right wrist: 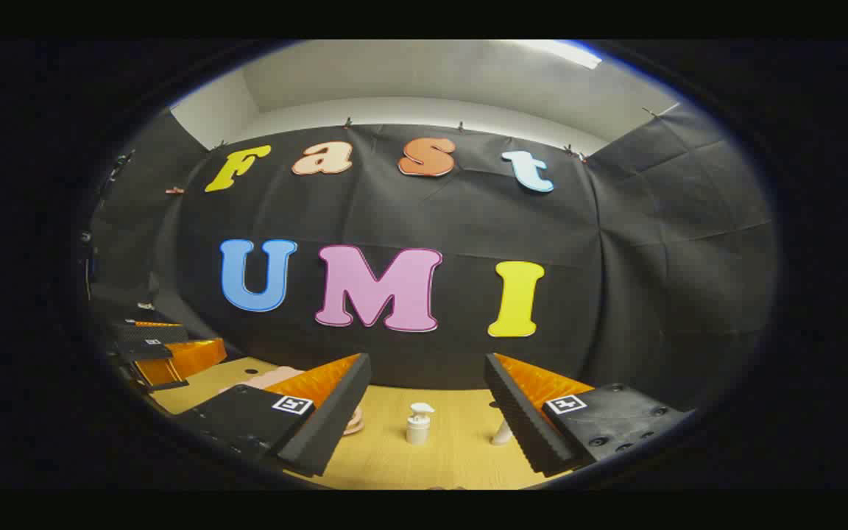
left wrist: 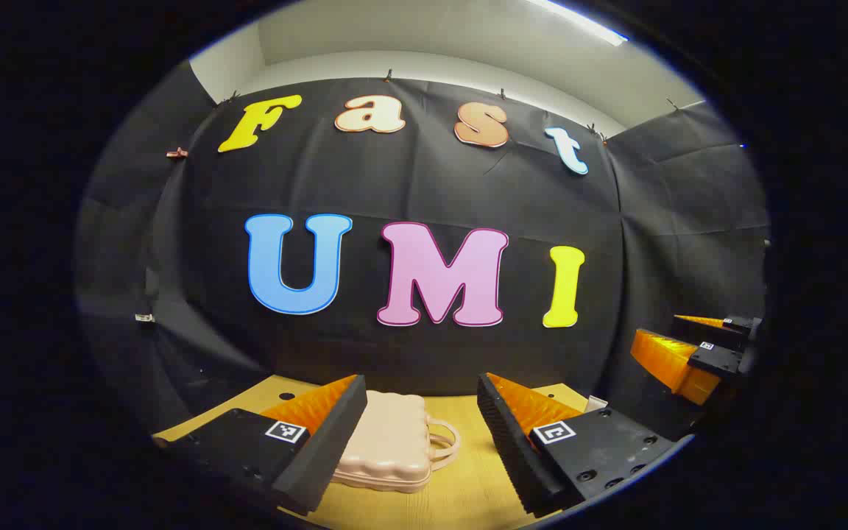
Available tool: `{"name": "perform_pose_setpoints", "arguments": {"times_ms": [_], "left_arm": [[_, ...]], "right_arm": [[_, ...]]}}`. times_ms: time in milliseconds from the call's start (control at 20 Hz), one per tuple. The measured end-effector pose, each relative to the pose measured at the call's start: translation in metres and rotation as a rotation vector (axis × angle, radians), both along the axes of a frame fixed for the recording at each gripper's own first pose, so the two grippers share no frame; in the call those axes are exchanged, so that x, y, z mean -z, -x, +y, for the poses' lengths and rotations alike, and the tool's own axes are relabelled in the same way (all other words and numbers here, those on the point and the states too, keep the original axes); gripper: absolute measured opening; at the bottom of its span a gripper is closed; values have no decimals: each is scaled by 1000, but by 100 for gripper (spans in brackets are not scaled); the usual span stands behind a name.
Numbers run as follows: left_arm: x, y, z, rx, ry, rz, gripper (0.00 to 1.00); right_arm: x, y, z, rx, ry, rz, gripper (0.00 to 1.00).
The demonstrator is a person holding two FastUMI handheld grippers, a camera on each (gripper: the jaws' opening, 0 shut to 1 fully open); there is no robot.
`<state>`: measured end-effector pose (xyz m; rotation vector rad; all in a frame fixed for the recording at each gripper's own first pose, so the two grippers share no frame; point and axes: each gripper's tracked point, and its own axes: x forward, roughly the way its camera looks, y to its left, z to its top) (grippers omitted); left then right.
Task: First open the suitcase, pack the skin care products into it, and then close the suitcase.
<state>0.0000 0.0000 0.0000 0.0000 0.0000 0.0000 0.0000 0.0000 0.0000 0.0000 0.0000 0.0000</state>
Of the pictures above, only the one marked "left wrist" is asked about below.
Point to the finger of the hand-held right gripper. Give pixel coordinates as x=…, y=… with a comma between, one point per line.
x=718, y=361
x=718, y=335

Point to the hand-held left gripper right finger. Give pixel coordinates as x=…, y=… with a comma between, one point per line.
x=512, y=449

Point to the pink hard-shell suitcase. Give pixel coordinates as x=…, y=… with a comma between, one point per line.
x=387, y=434

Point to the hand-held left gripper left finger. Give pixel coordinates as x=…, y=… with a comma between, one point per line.
x=328, y=449

